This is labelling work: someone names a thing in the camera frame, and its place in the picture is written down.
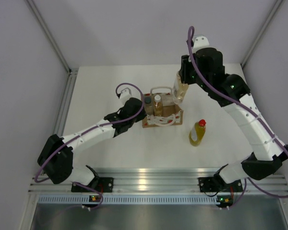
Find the aluminium frame post right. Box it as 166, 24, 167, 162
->
240, 0, 285, 69

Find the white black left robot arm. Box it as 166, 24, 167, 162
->
37, 97, 146, 192

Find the yellow bottle red cap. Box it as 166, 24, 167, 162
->
189, 119, 206, 147

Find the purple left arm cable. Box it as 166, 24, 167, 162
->
33, 82, 144, 211

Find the clear bottle grey cap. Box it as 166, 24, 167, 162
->
144, 96, 154, 115

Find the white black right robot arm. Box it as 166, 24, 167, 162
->
179, 47, 288, 190

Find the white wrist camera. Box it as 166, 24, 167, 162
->
192, 35, 210, 51
118, 87, 132, 104

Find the amber bottle white cap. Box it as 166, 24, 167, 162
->
171, 72, 189, 104
154, 94, 163, 116

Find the burlap watermelon print bag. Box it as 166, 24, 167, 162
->
142, 86, 183, 128

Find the aluminium frame post left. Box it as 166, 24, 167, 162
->
24, 0, 71, 73

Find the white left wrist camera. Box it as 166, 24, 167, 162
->
118, 87, 132, 104

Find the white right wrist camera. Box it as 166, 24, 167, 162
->
192, 35, 210, 51

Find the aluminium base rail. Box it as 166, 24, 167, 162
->
28, 168, 288, 195

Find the aluminium frame post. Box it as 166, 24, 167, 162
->
240, 0, 285, 69
24, 0, 71, 73

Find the white slotted cable duct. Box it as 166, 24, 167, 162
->
38, 195, 220, 205

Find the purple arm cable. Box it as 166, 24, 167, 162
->
33, 82, 144, 211
187, 25, 288, 209

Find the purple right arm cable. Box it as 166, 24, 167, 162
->
187, 25, 288, 209

